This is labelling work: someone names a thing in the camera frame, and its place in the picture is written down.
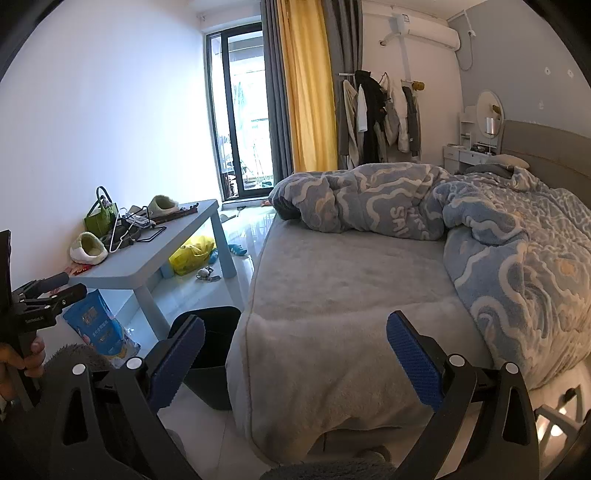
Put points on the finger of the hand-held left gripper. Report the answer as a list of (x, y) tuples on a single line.
[(46, 284), (60, 297)]

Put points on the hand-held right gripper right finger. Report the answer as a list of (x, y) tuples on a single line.
[(411, 360)]

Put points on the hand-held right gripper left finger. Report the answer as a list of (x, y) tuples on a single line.
[(178, 360)]

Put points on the black trash bin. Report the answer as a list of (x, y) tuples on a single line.
[(212, 369)]

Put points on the person's left hand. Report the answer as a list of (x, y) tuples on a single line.
[(9, 364)]

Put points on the red packet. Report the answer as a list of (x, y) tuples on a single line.
[(81, 270)]

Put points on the blue printed bag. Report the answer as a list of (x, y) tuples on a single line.
[(97, 323)]

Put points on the white slipper near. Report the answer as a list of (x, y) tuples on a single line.
[(87, 251)]

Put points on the white clothes hanger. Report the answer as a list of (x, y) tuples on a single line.
[(112, 240)]

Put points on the green handbag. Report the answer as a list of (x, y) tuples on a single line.
[(100, 219)]

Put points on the light blue table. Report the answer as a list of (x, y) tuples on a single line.
[(138, 258)]

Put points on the bed with grey cover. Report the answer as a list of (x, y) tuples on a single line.
[(346, 300)]

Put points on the yellow plastic bag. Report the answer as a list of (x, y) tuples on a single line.
[(191, 256)]

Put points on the white slipper far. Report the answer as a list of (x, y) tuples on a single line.
[(162, 205)]

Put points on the dark wooden sticks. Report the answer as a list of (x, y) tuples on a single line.
[(178, 213)]

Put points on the white flat slipper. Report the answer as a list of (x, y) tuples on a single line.
[(226, 217)]

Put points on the blue wave patterned blanket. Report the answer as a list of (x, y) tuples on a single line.
[(392, 194)]

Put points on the grey pillow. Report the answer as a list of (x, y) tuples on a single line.
[(487, 170)]

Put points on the white vanity desk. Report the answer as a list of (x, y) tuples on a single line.
[(457, 157)]

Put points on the beige pillow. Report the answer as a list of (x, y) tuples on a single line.
[(510, 160)]

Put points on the white jacket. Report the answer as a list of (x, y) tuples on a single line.
[(399, 124)]

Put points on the white desk shelf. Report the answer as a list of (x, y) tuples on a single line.
[(466, 129)]

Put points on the grey pants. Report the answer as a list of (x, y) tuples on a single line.
[(413, 120)]

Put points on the black framed glass door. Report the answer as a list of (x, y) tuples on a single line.
[(220, 115)]

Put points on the beige coat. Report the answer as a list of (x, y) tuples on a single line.
[(348, 124)]

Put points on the grey bed headboard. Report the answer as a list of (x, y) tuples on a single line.
[(549, 147)]

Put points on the white shirt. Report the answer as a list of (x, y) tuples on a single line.
[(362, 110)]

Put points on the black coat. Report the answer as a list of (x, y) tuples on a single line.
[(374, 106)]

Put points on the round mirror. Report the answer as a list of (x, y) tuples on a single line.
[(487, 104)]

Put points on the grey curtain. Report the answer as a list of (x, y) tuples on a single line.
[(344, 37), (277, 92)]

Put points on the yellow curtain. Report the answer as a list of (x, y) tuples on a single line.
[(309, 92)]

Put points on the white clothes rack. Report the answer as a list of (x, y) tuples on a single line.
[(404, 55)]

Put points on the white air conditioner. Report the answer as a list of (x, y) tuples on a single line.
[(425, 30)]

